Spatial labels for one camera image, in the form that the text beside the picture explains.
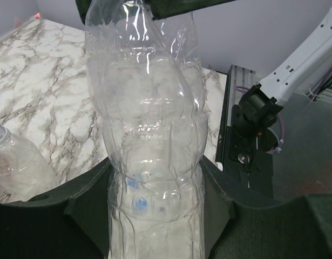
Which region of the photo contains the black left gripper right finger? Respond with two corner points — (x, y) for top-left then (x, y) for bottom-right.
(200, 158), (332, 258)

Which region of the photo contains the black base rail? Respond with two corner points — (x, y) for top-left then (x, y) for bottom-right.
(215, 65), (279, 198)

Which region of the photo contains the white bottle cap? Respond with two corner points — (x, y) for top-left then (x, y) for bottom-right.
(214, 162), (223, 172)

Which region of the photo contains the clear plastic bottle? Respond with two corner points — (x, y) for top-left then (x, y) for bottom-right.
(0, 124), (60, 203)
(85, 1), (208, 258)

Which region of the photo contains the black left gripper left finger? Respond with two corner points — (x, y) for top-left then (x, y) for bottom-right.
(0, 159), (112, 258)

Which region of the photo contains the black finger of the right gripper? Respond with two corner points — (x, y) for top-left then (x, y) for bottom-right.
(75, 0), (234, 24)

